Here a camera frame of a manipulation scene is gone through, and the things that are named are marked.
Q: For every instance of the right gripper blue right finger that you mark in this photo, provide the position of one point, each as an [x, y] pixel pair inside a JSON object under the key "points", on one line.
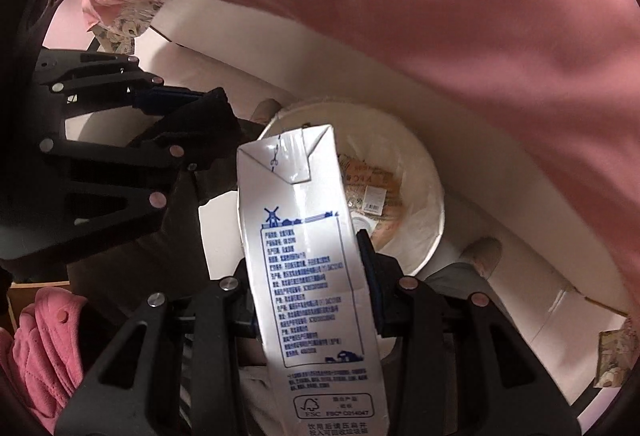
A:
{"points": [[380, 281]]}

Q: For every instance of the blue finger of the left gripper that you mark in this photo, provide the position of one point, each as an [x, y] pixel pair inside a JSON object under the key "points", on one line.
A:
{"points": [[164, 100]]}

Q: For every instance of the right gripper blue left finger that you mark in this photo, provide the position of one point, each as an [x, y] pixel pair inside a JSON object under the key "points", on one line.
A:
{"points": [[244, 311]]}

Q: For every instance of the white milk carton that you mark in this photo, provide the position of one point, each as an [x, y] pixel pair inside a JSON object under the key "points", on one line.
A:
{"points": [[309, 287]]}

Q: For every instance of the white pill bottle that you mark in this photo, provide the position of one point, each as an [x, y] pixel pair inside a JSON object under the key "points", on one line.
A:
{"points": [[363, 222]]}

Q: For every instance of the white trash bin with bag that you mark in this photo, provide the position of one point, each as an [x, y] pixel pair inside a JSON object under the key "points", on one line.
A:
{"points": [[383, 141]]}

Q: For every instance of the floral bed skirt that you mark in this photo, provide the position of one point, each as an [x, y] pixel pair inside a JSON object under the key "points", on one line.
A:
{"points": [[132, 21]]}

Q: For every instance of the snack wrapper in bin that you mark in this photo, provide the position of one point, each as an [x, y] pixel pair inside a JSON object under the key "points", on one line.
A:
{"points": [[375, 193]]}

